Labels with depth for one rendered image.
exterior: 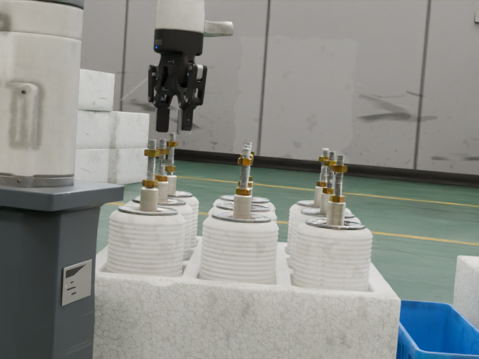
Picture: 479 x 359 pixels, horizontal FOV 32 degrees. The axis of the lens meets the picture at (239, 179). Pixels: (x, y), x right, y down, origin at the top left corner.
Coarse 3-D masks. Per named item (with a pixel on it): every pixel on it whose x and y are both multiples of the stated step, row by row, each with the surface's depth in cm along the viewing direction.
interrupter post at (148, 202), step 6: (144, 192) 106; (150, 192) 105; (156, 192) 106; (144, 198) 106; (150, 198) 106; (156, 198) 106; (144, 204) 106; (150, 204) 106; (156, 204) 106; (144, 210) 106; (150, 210) 106; (156, 210) 106
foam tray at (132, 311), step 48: (96, 288) 100; (144, 288) 100; (192, 288) 99; (240, 288) 99; (288, 288) 100; (384, 288) 104; (96, 336) 100; (144, 336) 100; (192, 336) 100; (240, 336) 100; (288, 336) 100; (336, 336) 99; (384, 336) 99
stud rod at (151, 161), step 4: (152, 140) 106; (152, 144) 106; (148, 148) 106; (152, 148) 106; (148, 160) 106; (152, 160) 106; (148, 164) 106; (152, 164) 106; (148, 168) 106; (152, 168) 106; (148, 172) 106; (152, 172) 106; (148, 176) 106; (152, 176) 106; (148, 188) 106; (152, 188) 106
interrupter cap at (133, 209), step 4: (120, 208) 105; (124, 208) 107; (128, 208) 106; (132, 208) 107; (136, 208) 108; (160, 208) 109; (164, 208) 109; (168, 208) 109; (124, 212) 104; (128, 212) 103; (132, 212) 103; (136, 212) 103; (140, 212) 103; (144, 212) 103; (148, 212) 103; (152, 212) 103; (156, 212) 103; (160, 212) 104; (164, 212) 104; (168, 212) 104; (172, 212) 105; (176, 212) 106
